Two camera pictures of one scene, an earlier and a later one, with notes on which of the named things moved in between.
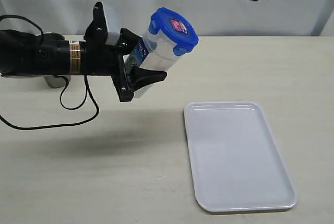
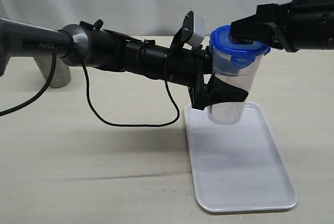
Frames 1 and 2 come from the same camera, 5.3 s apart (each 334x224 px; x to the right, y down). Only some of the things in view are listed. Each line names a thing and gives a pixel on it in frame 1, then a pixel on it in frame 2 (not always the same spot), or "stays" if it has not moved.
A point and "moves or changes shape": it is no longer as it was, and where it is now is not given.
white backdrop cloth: [64, 3] stays
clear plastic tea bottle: [152, 51] moves or changes shape
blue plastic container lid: [176, 27] to [243, 55]
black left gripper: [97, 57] to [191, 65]
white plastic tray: [237, 164] stays
